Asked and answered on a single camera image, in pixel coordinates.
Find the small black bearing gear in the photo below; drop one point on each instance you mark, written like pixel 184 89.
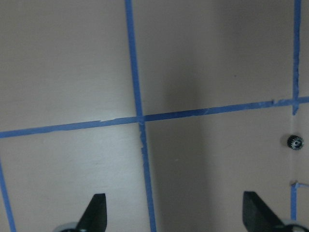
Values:
pixel 295 142

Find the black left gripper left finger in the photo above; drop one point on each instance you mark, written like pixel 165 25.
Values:
pixel 94 218

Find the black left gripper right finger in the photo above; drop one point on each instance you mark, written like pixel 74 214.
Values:
pixel 257 216

